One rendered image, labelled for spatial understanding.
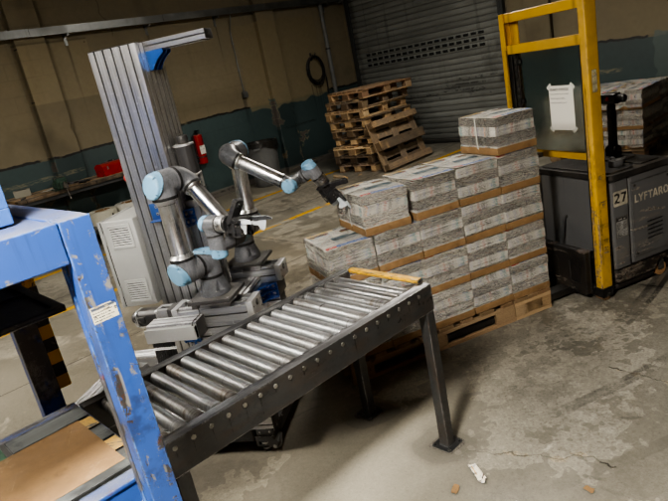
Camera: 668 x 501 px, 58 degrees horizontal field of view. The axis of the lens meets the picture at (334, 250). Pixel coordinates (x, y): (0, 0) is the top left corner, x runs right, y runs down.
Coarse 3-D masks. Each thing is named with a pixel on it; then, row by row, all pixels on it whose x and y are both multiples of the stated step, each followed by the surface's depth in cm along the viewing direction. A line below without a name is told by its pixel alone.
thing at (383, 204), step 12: (360, 192) 333; (372, 192) 327; (384, 192) 327; (396, 192) 329; (360, 204) 325; (372, 204) 326; (384, 204) 329; (396, 204) 331; (360, 216) 328; (372, 216) 328; (384, 216) 331; (396, 216) 333; (408, 216) 336
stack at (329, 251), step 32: (416, 224) 340; (448, 224) 349; (480, 224) 357; (320, 256) 334; (352, 256) 328; (384, 256) 336; (448, 256) 352; (480, 256) 362; (448, 288) 358; (480, 288) 366; (480, 320) 371; (512, 320) 381; (384, 352) 348
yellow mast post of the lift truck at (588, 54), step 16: (592, 0) 332; (592, 16) 334; (592, 32) 337; (592, 48) 339; (592, 64) 341; (592, 80) 343; (592, 96) 346; (592, 112) 348; (592, 128) 351; (592, 144) 354; (592, 160) 357; (592, 176) 360; (592, 192) 364; (592, 208) 368; (592, 224) 372; (592, 240) 378; (608, 240) 374; (608, 256) 376; (608, 272) 379
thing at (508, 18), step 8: (568, 0) 341; (576, 0) 336; (528, 8) 371; (536, 8) 365; (544, 8) 359; (552, 8) 354; (560, 8) 348; (568, 8) 343; (504, 16) 392; (512, 16) 386; (520, 16) 379; (528, 16) 373; (536, 16) 367
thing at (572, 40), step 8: (544, 40) 367; (552, 40) 361; (560, 40) 355; (568, 40) 350; (576, 40) 344; (512, 48) 394; (520, 48) 387; (528, 48) 381; (536, 48) 375; (544, 48) 368; (552, 48) 363
